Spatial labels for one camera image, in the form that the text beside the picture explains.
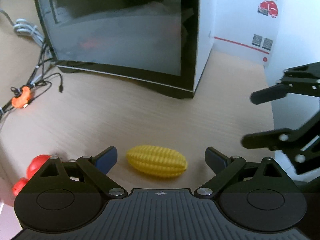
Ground white cardboard box with labels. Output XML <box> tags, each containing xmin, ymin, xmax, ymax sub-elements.
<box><xmin>213</xmin><ymin>0</ymin><xmax>284</xmax><ymax>67</ymax></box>

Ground pink storage box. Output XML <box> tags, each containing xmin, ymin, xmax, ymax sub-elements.
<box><xmin>0</xmin><ymin>178</ymin><xmax>22</xmax><ymax>240</ymax></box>

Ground red round toy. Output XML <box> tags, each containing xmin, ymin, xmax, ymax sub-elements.
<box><xmin>12</xmin><ymin>154</ymin><xmax>51</xmax><ymax>197</ymax></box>

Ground black cables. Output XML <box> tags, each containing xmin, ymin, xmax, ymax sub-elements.
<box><xmin>0</xmin><ymin>42</ymin><xmax>65</xmax><ymax>120</ymax></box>

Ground grey cable bundle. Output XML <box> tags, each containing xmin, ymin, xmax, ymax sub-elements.
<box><xmin>0</xmin><ymin>8</ymin><xmax>47</xmax><ymax>48</ymax></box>

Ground computer case with glass panel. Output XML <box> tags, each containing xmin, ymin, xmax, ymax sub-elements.
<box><xmin>34</xmin><ymin>0</ymin><xmax>214</xmax><ymax>99</ymax></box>

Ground yellow toy corn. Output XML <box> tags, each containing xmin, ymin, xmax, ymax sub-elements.
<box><xmin>126</xmin><ymin>145</ymin><xmax>188</xmax><ymax>178</ymax></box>

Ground orange cable clip toy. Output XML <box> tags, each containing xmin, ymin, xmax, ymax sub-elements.
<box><xmin>11</xmin><ymin>86</ymin><xmax>31</xmax><ymax>108</ymax></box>

